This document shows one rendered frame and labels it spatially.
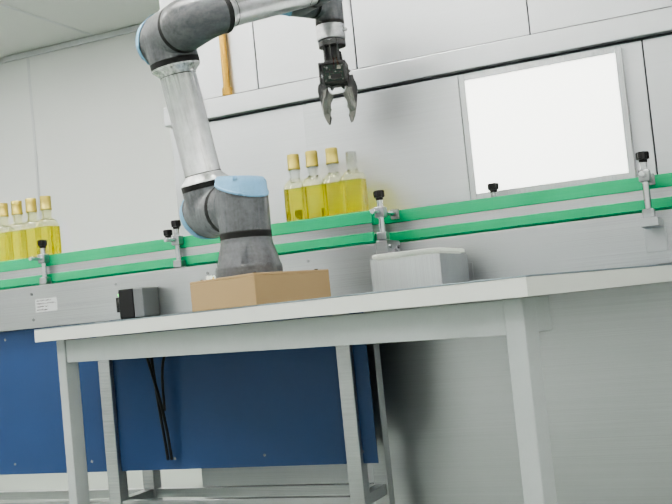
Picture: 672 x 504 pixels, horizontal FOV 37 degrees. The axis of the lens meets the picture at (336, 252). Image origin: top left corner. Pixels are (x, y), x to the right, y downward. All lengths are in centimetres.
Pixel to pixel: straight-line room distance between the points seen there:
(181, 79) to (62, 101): 493
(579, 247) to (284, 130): 98
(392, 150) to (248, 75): 53
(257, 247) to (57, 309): 98
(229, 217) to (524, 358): 80
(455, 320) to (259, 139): 138
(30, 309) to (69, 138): 419
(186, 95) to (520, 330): 103
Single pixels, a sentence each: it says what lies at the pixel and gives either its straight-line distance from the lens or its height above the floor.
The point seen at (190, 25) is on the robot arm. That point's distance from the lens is 230.
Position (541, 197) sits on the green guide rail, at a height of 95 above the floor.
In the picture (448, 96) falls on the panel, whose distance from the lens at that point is 279.
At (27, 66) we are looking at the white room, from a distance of 752.
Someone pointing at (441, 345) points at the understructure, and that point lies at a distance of 279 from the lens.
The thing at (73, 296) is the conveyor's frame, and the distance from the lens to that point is 299.
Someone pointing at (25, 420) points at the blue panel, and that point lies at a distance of 316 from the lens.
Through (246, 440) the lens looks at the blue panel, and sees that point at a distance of 274.
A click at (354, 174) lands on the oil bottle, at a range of 269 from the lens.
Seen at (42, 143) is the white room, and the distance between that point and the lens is 735.
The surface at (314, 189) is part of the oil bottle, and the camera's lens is 273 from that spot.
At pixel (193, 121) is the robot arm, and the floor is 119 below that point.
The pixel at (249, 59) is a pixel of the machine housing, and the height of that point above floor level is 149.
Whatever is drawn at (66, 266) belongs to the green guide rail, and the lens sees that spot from 303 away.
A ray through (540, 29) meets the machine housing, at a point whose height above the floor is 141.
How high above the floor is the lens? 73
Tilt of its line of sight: 3 degrees up
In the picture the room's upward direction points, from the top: 6 degrees counter-clockwise
